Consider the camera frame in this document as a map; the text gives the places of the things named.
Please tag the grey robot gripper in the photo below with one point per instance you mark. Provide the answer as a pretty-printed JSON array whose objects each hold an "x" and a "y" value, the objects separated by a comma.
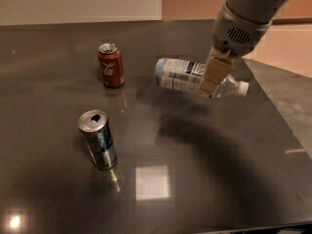
[{"x": 234, "y": 36}]

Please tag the blue label plastic bottle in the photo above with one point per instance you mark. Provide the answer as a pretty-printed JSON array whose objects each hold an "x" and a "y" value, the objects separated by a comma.
[{"x": 185, "y": 76}]

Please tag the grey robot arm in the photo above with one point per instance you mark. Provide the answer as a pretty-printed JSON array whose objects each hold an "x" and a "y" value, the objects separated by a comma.
[{"x": 260, "y": 11}]

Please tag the red cola can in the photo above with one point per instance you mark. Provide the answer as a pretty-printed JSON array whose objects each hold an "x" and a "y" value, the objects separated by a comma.
[{"x": 111, "y": 65}]

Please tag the blue silver energy drink can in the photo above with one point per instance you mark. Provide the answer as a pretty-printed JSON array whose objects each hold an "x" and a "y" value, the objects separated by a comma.
[{"x": 94, "y": 125}]

